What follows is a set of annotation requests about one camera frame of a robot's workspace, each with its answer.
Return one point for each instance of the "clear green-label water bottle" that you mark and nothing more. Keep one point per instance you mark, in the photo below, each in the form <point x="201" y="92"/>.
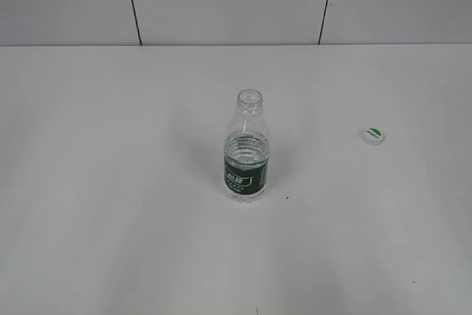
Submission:
<point x="246" y="148"/>

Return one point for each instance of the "white green bottle cap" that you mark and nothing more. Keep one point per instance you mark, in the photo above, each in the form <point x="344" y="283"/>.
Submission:
<point x="371" y="136"/>

